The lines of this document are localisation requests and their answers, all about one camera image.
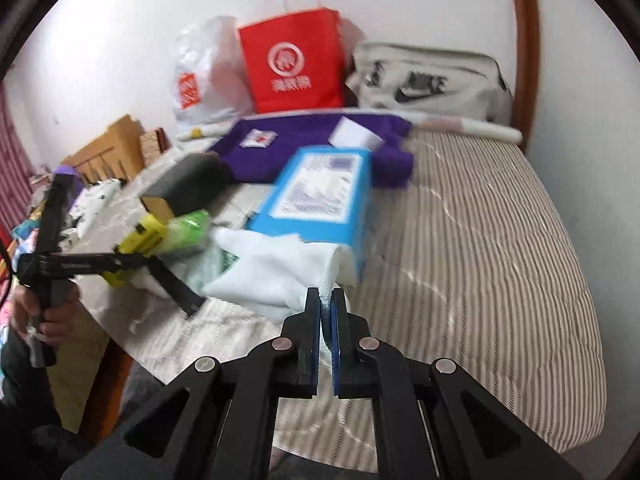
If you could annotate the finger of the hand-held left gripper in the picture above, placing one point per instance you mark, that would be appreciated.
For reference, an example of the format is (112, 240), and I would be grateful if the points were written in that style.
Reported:
(172, 285)
(131, 258)

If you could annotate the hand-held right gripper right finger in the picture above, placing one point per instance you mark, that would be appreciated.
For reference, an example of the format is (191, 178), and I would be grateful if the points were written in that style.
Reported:
(336, 365)

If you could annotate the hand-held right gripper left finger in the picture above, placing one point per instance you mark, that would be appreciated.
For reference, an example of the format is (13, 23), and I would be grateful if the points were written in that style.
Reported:
(315, 365)

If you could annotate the yellow pouch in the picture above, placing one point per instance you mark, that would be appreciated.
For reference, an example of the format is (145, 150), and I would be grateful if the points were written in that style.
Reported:
(142, 232)

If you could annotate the white fluffy cloth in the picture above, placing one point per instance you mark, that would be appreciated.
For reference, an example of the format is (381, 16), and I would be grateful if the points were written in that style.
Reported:
(145, 310)

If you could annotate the white towel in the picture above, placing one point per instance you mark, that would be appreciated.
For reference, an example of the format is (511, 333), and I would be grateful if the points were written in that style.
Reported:
(270, 270)

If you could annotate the person's left forearm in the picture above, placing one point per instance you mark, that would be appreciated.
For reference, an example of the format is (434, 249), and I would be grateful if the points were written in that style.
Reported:
(22, 375)

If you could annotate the person's left hand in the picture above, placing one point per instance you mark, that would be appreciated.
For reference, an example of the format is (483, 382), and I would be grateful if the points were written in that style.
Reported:
(55, 327)

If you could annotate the green printed plastic bag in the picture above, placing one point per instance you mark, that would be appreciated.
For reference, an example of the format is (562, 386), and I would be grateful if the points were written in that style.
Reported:
(215, 267)

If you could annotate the green packet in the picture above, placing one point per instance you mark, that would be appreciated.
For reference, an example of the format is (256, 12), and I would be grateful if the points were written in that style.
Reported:
(190, 232)

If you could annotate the dark green booklet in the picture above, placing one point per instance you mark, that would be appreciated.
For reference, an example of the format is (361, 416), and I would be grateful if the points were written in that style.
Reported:
(190, 180)

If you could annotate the pink curtain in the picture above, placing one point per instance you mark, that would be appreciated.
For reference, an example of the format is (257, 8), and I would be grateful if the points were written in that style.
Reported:
(12, 160)

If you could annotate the white red printed packet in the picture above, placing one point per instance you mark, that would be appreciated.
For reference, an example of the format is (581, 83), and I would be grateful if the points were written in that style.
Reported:
(258, 138)

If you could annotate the blue tissue pack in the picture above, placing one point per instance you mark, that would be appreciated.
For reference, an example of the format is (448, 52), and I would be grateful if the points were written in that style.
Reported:
(320, 195)

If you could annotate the striped bed mattress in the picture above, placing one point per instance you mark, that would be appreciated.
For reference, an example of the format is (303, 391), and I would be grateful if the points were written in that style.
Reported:
(475, 260)

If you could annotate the purple sweater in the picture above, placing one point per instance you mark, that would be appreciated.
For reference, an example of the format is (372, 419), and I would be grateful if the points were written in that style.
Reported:
(300, 132)

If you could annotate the white plastic shopping bag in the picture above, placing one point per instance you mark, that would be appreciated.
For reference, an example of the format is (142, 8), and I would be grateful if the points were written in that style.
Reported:
(210, 70)

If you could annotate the white paper card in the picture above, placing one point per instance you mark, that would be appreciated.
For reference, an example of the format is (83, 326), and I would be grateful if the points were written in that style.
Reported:
(355, 132)

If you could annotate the red paper bag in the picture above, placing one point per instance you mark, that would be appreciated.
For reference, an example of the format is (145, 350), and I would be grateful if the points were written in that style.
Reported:
(290, 70)

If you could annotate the white paper roll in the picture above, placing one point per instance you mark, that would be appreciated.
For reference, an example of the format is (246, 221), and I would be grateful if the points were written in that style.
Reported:
(475, 127)

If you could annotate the grey pouch bag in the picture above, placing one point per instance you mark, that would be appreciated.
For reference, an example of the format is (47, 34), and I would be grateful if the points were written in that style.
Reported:
(430, 85)

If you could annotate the wooden bed headboard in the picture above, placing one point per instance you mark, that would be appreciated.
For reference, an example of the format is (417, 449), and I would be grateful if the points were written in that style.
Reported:
(527, 60)

